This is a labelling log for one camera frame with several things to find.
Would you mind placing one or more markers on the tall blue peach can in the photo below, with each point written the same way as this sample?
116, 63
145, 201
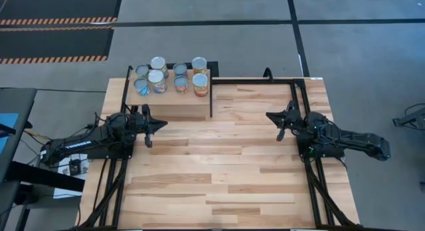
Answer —
158, 62

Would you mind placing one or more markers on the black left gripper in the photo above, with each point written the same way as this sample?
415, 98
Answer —
141, 123

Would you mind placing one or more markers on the black aluminium table frame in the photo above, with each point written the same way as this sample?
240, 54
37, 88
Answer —
252, 80

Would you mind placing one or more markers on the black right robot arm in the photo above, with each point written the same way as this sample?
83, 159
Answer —
358, 141

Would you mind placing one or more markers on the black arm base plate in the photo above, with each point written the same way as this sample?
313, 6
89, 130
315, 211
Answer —
109, 155
305, 152

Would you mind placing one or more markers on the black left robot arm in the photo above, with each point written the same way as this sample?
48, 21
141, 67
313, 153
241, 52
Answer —
79, 143

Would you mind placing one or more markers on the wooden shelf black frame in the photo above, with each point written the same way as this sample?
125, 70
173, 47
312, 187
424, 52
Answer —
172, 101

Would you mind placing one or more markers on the blue sheet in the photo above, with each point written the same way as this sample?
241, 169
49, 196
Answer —
8, 144

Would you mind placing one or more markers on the black hazard-striped floor mat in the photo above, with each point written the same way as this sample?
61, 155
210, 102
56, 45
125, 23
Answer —
53, 42
59, 7

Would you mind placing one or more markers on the grey desk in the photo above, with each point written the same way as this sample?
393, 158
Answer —
20, 101

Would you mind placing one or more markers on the small black box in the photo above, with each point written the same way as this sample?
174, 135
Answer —
75, 167

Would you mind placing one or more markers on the short mandarin orange can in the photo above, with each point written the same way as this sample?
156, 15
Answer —
181, 81

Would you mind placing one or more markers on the short green polka-dot can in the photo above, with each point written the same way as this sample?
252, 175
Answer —
142, 70

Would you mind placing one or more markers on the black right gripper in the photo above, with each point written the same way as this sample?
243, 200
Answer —
295, 123

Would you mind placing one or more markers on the white paper sheet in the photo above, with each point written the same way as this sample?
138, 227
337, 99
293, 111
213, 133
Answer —
64, 169

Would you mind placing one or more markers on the short pink and teal can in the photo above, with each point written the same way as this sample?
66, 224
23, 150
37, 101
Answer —
180, 68

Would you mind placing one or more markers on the black desk leg bar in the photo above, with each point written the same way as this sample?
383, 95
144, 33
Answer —
43, 176

